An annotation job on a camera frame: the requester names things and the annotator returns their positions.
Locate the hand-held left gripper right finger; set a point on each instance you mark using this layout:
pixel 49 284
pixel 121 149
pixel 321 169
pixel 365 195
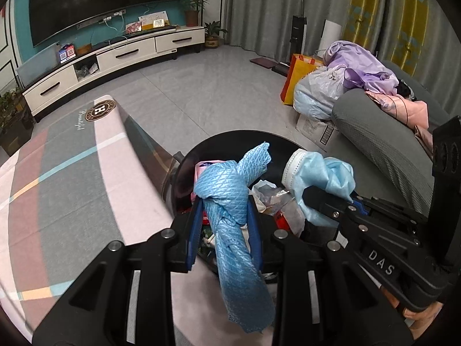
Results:
pixel 255 238

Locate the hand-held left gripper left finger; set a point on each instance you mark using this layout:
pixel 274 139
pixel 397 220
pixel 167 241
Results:
pixel 194 230

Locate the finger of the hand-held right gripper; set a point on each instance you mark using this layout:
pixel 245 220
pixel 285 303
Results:
pixel 381 263
pixel 396 220

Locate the red snack wrapper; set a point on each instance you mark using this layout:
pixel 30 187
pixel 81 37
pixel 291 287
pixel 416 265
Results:
pixel 284 220

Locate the blue cloth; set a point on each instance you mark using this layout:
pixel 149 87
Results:
pixel 230 205

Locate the clear plastic bag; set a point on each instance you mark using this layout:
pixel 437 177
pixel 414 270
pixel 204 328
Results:
pixel 270 194

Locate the black trash bin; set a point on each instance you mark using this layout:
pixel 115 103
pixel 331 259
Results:
pixel 183 183

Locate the pink plastic bag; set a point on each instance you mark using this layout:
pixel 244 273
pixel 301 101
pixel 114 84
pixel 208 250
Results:
pixel 198 174

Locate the blue face mask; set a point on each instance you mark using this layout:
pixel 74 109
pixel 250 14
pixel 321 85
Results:
pixel 324 176

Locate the person's right hand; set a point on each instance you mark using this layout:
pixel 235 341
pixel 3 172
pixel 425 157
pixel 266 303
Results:
pixel 421 319

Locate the grey sofa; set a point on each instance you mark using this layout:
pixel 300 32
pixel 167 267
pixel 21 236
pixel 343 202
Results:
pixel 381 144

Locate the pink garment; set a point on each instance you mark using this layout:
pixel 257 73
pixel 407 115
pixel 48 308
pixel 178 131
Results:
pixel 403 110

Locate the cardboard box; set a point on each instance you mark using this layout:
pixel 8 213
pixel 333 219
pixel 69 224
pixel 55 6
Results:
pixel 317 131

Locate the purple clothes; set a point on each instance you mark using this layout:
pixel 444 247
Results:
pixel 360 68

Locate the translucent white plastic bag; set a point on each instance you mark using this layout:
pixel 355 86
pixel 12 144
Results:
pixel 317 93

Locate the yellow shopping bag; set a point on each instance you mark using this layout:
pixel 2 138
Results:
pixel 297 79

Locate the black floor mat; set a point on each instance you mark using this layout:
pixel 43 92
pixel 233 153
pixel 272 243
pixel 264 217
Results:
pixel 282 69

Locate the brown floor mat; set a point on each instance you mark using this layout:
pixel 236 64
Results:
pixel 264 61

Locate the yellow patterned curtain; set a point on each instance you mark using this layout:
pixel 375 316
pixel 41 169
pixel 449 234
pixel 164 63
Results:
pixel 389 18

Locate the white television cabinet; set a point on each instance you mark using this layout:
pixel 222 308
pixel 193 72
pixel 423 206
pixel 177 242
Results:
pixel 119 56

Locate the white panel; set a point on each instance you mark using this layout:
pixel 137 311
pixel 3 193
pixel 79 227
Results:
pixel 330 36

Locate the small potted plant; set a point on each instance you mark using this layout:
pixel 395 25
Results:
pixel 214 34

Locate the dark plant stand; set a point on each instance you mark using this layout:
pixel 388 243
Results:
pixel 12 138

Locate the pink packet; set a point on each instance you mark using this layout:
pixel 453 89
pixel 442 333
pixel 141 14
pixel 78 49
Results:
pixel 133 27

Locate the small brown box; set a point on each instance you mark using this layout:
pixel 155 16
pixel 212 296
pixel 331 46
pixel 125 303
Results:
pixel 84 48

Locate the white desk calendar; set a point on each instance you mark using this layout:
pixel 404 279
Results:
pixel 155 21

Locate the cluster of potted plants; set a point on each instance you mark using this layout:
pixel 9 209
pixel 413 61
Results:
pixel 10 111

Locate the red and blue display box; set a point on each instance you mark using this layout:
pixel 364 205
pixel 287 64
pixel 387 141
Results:
pixel 67 52

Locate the black upright vacuum cleaner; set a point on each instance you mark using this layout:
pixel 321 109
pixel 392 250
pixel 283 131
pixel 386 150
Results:
pixel 299 21

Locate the tall potted plant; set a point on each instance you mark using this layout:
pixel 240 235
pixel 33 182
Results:
pixel 194 7

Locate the clear glass tank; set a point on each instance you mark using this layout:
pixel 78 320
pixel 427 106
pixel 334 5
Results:
pixel 36 68

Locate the grey curtain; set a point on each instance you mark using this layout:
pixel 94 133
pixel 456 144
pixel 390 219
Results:
pixel 266 7

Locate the black television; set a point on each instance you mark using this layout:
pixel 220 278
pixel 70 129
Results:
pixel 101 0

